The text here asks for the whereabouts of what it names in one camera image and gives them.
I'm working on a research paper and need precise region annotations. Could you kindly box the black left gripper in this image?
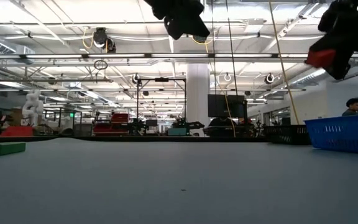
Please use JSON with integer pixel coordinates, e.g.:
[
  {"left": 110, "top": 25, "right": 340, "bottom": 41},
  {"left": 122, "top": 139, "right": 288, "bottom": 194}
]
[{"left": 144, "top": 0, "right": 211, "bottom": 40}]

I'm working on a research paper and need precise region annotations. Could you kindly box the red rectangular block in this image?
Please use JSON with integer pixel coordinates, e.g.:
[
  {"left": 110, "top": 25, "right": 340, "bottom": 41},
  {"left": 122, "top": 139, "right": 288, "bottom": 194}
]
[{"left": 305, "top": 49, "right": 337, "bottom": 69}]

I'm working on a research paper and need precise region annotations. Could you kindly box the green long block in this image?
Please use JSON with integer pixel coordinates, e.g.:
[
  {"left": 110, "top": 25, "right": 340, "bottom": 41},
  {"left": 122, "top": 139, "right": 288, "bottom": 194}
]
[{"left": 0, "top": 142, "right": 27, "bottom": 157}]

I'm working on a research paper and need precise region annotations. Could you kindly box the person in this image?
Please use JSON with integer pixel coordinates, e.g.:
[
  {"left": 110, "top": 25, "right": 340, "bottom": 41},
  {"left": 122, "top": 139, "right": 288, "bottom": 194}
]
[{"left": 342, "top": 98, "right": 358, "bottom": 117}]

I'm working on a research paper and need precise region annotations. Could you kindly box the white column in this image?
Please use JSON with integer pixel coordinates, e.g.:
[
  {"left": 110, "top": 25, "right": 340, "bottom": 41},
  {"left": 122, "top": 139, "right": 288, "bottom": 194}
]
[{"left": 186, "top": 63, "right": 211, "bottom": 137}]

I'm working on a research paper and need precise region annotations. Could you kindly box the long ceiling light bar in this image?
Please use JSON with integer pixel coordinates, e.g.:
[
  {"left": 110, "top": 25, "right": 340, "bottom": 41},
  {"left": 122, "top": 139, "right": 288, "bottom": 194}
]
[{"left": 0, "top": 53, "right": 358, "bottom": 60}]

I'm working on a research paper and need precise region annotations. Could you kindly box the blue mesh basket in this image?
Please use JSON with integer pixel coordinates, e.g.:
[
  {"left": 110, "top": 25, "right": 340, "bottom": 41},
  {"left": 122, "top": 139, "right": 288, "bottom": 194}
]
[{"left": 303, "top": 113, "right": 358, "bottom": 156}]

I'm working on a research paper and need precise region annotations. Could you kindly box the black monitor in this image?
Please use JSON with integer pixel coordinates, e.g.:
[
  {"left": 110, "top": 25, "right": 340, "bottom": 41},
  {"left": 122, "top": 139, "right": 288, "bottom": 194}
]
[{"left": 207, "top": 94, "right": 247, "bottom": 118}]

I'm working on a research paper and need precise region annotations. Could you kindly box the black mesh basket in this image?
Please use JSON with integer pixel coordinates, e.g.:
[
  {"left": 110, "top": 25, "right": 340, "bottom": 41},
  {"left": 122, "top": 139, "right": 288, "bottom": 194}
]
[{"left": 264, "top": 124, "right": 312, "bottom": 146}]

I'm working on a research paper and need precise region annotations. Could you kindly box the teal box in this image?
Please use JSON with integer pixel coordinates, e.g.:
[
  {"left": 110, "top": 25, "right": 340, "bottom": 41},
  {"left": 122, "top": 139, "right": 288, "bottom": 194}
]
[{"left": 167, "top": 128, "right": 188, "bottom": 137}]

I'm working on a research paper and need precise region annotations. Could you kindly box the red tool chest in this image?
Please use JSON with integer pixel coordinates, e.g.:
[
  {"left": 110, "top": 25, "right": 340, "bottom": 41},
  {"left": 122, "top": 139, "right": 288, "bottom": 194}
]
[{"left": 92, "top": 113, "right": 130, "bottom": 136}]

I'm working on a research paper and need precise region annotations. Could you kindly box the yellow hanging cable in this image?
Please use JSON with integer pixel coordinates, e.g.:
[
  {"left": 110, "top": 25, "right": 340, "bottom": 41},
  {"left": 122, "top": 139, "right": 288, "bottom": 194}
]
[{"left": 268, "top": 0, "right": 300, "bottom": 126}]

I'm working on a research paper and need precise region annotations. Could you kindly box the black metal rig frame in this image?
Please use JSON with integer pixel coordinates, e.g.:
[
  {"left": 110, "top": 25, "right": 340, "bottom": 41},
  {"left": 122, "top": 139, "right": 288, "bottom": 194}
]
[{"left": 136, "top": 77, "right": 188, "bottom": 125}]

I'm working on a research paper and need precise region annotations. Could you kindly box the black hanging cable coil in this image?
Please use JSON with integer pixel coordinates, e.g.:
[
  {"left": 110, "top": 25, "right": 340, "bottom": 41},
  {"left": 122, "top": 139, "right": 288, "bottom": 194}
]
[{"left": 93, "top": 59, "right": 109, "bottom": 71}]

